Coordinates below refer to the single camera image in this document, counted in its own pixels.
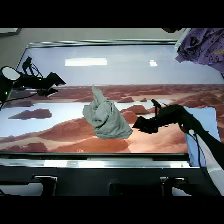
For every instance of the silver frame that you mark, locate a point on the silver frame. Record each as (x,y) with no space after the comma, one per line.
(100,164)

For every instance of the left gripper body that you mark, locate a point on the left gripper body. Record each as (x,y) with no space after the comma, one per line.
(46,82)

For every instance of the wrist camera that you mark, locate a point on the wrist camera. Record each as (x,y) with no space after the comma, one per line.
(156,105)
(27,65)

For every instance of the purple garment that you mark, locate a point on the purple garment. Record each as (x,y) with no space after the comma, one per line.
(203,46)

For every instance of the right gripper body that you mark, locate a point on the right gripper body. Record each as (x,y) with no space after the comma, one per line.
(146,124)

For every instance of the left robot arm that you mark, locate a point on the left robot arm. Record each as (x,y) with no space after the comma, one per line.
(7,85)

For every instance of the blue garment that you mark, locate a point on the blue garment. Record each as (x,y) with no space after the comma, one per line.
(210,121)

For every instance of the grey T-shirt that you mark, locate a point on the grey T-shirt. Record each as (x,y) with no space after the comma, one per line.
(106,120)

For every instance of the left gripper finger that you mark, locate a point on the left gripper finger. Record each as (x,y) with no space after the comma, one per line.
(58,80)
(49,92)

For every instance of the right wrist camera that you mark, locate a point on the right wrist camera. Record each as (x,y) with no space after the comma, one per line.
(156,105)

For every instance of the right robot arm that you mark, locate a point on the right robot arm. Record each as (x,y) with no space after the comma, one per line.
(178,114)

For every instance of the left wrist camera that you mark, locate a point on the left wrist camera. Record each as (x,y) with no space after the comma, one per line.
(27,65)

